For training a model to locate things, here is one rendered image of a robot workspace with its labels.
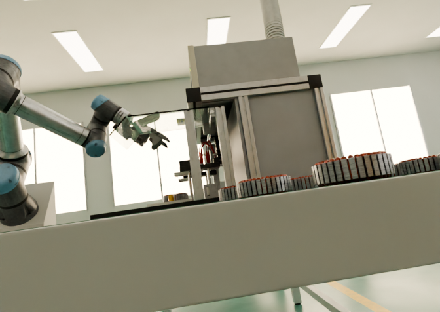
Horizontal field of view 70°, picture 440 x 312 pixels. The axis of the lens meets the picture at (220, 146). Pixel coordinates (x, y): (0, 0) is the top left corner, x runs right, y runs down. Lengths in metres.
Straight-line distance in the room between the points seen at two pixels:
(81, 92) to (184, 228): 6.51
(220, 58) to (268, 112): 0.29
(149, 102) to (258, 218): 6.13
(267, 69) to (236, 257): 1.04
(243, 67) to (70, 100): 5.70
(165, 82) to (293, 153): 5.50
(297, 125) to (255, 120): 0.13
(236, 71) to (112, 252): 1.02
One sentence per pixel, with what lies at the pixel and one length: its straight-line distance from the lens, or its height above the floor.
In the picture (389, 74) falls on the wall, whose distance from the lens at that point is 7.57.
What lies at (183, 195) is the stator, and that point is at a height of 0.81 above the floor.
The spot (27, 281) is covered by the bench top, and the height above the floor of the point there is 0.72.
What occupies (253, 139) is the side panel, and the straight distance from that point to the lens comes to 0.97.
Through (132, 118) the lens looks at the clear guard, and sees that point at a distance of 1.06.
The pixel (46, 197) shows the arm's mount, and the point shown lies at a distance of 1.67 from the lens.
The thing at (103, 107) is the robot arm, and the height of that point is 1.20.
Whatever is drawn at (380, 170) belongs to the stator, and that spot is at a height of 0.76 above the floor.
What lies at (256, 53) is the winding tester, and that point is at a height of 1.26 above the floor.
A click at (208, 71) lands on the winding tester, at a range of 1.15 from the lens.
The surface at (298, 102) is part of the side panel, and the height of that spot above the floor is 1.03.
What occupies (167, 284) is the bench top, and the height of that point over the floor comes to 0.71.
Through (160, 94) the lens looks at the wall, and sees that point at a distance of 6.31.
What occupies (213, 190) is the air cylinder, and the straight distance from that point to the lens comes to 1.12.
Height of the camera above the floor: 0.75
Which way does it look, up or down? 10 degrees up
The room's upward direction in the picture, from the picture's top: 8 degrees counter-clockwise
